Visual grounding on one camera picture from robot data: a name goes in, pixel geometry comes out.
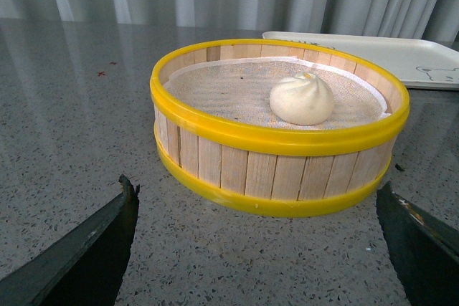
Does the white bear print tray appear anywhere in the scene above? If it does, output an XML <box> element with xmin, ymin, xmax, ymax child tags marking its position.
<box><xmin>262</xmin><ymin>32</ymin><xmax>458</xmax><ymax>90</ymax></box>

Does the camera left gripper black right finger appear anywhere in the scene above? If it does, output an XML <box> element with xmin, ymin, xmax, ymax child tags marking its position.
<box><xmin>377</xmin><ymin>182</ymin><xmax>458</xmax><ymax>305</ymax></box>

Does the white steamed bun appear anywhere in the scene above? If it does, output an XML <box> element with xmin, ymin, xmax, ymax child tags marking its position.
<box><xmin>269</xmin><ymin>72</ymin><xmax>335</xmax><ymax>126</ymax></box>

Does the white mesh steamer liner cloth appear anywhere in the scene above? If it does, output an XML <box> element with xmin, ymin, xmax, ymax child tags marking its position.
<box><xmin>164</xmin><ymin>57</ymin><xmax>389</xmax><ymax>130</ymax></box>

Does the yellow rimmed wooden steamer basket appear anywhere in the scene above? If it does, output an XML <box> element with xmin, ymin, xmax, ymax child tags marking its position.
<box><xmin>150</xmin><ymin>39</ymin><xmax>410</xmax><ymax>217</ymax></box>

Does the camera left gripper black left finger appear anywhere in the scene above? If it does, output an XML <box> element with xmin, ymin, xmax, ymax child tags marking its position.
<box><xmin>1</xmin><ymin>176</ymin><xmax>140</xmax><ymax>305</ymax></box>

